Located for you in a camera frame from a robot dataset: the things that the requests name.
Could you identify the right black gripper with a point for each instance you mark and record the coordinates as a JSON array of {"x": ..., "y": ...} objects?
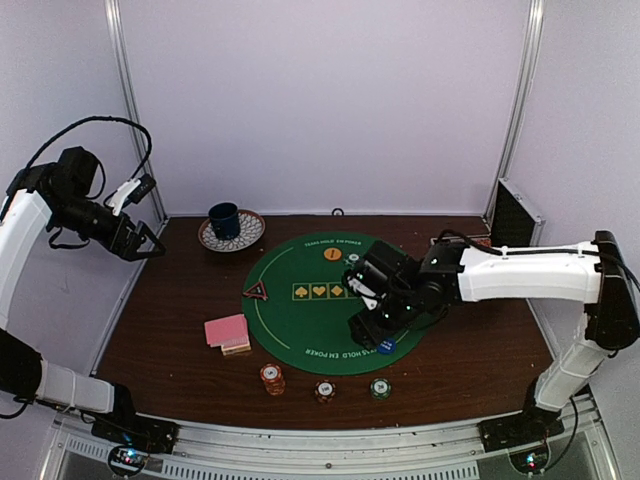
[{"x": 370, "y": 333}]

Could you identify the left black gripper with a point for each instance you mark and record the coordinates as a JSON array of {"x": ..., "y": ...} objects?
[{"x": 125, "y": 246}]

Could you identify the blue small blind button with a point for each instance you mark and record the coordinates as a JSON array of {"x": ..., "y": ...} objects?
[{"x": 387, "y": 347}]

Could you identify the green 20 chip stack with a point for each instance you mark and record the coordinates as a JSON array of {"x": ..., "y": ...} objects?
[{"x": 380, "y": 388}]

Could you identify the orange big blind button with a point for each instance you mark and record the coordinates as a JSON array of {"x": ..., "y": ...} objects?
[{"x": 332, "y": 254}]

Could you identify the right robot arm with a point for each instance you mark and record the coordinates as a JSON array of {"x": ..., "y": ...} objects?
[{"x": 455, "y": 271}]

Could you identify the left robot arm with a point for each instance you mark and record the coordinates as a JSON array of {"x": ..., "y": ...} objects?
[{"x": 54, "y": 197}]

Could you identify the dark blue mug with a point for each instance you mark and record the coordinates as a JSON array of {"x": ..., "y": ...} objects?
[{"x": 224, "y": 220}]

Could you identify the round green poker mat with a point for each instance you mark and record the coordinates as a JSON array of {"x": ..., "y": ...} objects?
[{"x": 304, "y": 322}]

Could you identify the floral patterned saucer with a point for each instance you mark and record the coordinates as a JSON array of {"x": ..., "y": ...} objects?
[{"x": 252, "y": 228}]

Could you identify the red triangular dealer button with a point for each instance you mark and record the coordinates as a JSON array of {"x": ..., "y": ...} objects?
[{"x": 257, "y": 291}]

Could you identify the red-backed playing card deck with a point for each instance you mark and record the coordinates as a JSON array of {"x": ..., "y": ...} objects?
[{"x": 230, "y": 334}]

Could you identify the red tan chip stack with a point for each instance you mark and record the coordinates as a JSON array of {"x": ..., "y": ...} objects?
[{"x": 273, "y": 379}]

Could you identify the aluminium poker chip case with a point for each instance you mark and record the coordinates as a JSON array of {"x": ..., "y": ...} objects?
[{"x": 513, "y": 220}]

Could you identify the aluminium front rail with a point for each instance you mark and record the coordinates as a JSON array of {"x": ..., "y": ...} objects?
[{"x": 451, "y": 450}]

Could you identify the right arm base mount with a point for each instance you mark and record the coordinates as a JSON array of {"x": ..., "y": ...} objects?
[{"x": 525, "y": 441}]

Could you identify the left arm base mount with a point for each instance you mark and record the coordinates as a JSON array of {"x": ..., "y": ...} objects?
[{"x": 134, "y": 446}]

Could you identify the left aluminium frame post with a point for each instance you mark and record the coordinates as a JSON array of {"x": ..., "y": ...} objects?
[{"x": 116, "y": 33}]

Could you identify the aluminium frame post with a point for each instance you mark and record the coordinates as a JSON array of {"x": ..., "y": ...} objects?
[
  {"x": 116, "y": 33},
  {"x": 529, "y": 59}
]

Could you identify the right aluminium frame post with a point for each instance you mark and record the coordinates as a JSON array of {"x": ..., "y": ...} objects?
[{"x": 529, "y": 59}]

